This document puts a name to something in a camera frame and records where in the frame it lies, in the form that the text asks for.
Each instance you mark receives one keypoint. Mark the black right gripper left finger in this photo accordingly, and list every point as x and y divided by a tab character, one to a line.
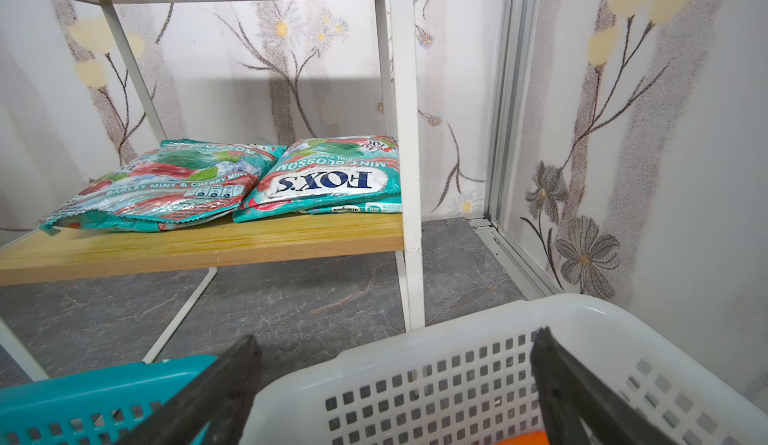
214	406

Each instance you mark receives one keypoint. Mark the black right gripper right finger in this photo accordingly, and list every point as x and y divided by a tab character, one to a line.
577	406

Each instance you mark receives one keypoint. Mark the cherry mint candy bag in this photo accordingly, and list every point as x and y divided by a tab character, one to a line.
181	183

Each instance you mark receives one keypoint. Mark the Fox's mint blossom candy bag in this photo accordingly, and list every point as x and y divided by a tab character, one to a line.
358	174

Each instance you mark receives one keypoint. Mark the orange pumpkin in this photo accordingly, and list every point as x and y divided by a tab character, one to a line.
532	438

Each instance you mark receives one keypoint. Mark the white plastic basket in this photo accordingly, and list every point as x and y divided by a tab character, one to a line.
469	381

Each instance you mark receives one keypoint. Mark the teal plastic basket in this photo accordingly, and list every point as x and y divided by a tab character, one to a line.
96	407

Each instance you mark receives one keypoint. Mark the white wooden shelf rack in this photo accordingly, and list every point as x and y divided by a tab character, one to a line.
36	258

